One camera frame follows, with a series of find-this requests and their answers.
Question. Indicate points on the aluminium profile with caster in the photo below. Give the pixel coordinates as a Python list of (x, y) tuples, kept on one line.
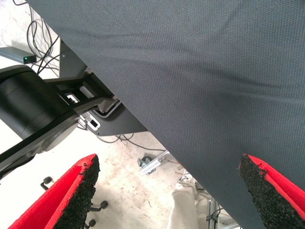
[(150, 165)]

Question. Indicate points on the metal table leg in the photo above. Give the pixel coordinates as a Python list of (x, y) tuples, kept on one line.
[(212, 219)]

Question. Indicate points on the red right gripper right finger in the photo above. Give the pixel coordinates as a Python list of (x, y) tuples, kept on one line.
[(274, 198)]

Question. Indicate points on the white cloth bag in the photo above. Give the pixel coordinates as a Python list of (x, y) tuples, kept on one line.
[(182, 207)]

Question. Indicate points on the dark grey table cloth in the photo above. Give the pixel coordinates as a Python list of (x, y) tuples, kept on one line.
[(202, 71)]

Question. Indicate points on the black office chair base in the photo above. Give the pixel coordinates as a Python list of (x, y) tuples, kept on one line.
[(95, 209)]

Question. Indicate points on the grey base panel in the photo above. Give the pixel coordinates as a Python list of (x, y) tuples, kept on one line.
[(119, 124)]

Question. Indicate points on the grey box with green light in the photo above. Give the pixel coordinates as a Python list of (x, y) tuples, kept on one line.
[(14, 54)]

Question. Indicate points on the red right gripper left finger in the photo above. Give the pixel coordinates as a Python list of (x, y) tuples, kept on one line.
[(59, 200)]

